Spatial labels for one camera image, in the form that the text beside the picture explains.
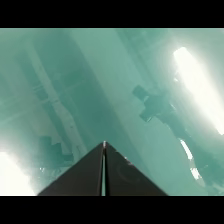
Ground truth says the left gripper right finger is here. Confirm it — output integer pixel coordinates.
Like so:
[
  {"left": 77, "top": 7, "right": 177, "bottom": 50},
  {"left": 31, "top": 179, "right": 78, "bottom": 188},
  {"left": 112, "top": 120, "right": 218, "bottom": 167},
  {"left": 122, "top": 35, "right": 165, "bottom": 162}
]
[{"left": 104, "top": 141, "right": 168, "bottom": 197}]

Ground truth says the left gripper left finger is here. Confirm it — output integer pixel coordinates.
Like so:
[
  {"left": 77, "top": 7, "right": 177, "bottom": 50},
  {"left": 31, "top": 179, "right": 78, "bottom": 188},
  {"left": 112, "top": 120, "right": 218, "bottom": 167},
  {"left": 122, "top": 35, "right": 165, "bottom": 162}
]
[{"left": 37, "top": 141, "right": 105, "bottom": 197}]

